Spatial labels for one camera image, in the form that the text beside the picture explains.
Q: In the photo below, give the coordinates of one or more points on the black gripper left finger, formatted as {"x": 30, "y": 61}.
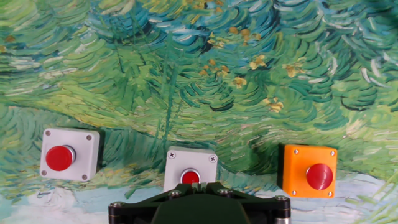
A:
{"x": 133, "y": 211}

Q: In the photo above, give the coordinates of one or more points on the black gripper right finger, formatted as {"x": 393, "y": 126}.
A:
{"x": 267, "y": 211}

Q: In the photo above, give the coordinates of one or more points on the orange box red mushroom button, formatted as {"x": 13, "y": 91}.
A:
{"x": 295, "y": 174}

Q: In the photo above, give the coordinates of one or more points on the white black-based box red button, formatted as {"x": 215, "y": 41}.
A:
{"x": 84, "y": 152}

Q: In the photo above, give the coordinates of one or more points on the grey box small red button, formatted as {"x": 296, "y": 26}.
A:
{"x": 192, "y": 160}

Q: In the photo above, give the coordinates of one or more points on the painted landscape tablecloth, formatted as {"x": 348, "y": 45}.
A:
{"x": 186, "y": 77}

